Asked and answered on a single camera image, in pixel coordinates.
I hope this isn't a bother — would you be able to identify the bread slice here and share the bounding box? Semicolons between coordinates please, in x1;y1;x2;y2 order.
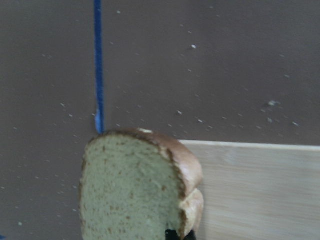
79;128;204;240

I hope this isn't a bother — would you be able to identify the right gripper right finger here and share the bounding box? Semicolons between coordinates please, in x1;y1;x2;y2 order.
186;230;197;240

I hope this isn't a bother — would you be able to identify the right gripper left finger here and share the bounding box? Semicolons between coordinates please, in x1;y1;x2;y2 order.
165;229;178;240

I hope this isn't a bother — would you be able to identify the wooden cutting board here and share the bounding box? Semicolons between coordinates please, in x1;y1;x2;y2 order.
183;140;320;240

